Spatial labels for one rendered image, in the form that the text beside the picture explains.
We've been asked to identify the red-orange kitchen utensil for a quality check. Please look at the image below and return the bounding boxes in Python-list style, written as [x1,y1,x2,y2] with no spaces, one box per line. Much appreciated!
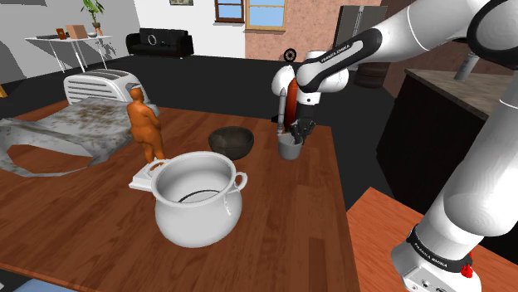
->
[284,78,301,134]

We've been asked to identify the grey-white kitchen utensil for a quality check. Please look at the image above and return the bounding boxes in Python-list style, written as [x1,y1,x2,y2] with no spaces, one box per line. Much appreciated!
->
[277,86,287,137]

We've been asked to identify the grey utensil cup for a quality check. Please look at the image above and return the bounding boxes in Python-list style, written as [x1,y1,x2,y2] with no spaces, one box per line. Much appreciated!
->
[276,133,305,161]

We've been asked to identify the dark wooden barrel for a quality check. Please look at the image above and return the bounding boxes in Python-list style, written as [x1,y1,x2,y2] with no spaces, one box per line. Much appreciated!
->
[354,61,392,90]

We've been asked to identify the dark grey bowl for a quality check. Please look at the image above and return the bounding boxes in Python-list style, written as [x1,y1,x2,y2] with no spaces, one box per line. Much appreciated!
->
[208,125,255,162]

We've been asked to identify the brown wooden table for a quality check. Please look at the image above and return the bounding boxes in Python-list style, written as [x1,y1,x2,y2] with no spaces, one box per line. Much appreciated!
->
[0,99,362,292]

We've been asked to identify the grey cabinet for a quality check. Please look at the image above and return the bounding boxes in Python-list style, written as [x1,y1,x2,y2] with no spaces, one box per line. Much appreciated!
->
[333,5,389,50]

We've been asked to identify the light wood framed window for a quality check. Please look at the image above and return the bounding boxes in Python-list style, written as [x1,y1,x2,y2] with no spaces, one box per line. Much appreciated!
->
[245,0,288,32]

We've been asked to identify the dark counter with stone top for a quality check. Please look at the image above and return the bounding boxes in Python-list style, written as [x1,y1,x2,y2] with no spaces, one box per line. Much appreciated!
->
[376,67,518,260]

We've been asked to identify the dark brown framed window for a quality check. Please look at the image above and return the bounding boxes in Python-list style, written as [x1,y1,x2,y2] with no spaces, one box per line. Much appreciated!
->
[213,0,247,24]

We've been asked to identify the wood patterned robot stand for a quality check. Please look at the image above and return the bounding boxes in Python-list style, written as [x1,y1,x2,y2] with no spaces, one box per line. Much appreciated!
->
[346,187,518,292]

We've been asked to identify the black sofa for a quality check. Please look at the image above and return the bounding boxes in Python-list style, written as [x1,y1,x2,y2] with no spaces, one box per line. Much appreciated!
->
[125,27,195,59]

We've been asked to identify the orange figure on white base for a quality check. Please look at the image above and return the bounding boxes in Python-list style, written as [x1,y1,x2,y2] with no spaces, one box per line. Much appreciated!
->
[126,87,168,193]

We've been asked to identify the grey can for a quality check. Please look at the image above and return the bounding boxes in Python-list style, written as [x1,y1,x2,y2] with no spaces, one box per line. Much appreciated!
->
[453,52,481,82]

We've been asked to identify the white toaster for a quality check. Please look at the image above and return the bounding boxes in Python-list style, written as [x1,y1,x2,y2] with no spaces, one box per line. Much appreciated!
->
[63,68,159,117]

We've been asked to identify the grey mottled cloth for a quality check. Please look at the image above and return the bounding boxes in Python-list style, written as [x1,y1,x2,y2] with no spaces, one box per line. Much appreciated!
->
[0,96,159,178]

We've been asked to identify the white side table with plant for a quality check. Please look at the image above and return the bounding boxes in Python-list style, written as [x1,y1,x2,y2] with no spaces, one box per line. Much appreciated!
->
[25,0,113,74]

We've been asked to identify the white two-handled pot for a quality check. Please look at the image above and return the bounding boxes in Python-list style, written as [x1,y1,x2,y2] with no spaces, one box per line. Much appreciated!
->
[150,151,249,249]

